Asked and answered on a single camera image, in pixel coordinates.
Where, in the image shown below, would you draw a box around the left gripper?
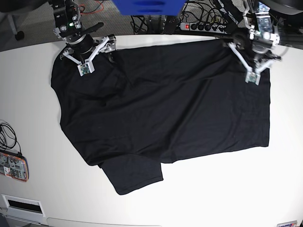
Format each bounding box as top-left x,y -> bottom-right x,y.
228,42 -> 282,71

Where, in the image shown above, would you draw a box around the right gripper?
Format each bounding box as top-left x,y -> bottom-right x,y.
63,34 -> 116,63

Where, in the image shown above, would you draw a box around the black T-shirt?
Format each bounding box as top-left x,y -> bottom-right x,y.
51,40 -> 270,195

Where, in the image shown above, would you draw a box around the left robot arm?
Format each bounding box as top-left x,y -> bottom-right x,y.
227,0 -> 282,74

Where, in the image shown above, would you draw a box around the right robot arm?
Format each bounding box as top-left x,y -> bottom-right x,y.
49,0 -> 116,66

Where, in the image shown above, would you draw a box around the white power strip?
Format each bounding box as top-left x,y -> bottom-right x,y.
179,22 -> 227,34

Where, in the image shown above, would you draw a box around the black chair caster wheel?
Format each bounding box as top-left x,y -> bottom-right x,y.
15,31 -> 25,41

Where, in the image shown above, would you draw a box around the orange-edged circuit board case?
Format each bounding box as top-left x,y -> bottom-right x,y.
0,150 -> 29,182

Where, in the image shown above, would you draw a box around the sticker label at table edge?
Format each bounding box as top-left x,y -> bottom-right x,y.
276,220 -> 297,227

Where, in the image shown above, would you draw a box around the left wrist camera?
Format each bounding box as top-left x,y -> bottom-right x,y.
245,71 -> 260,86

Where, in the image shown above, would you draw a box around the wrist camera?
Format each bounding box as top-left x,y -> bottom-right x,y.
77,61 -> 95,76
245,71 -> 260,86

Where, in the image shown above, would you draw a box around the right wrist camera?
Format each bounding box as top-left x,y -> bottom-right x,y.
77,61 -> 95,76

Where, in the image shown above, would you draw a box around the black coiled cable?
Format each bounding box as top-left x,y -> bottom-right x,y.
0,121 -> 22,157

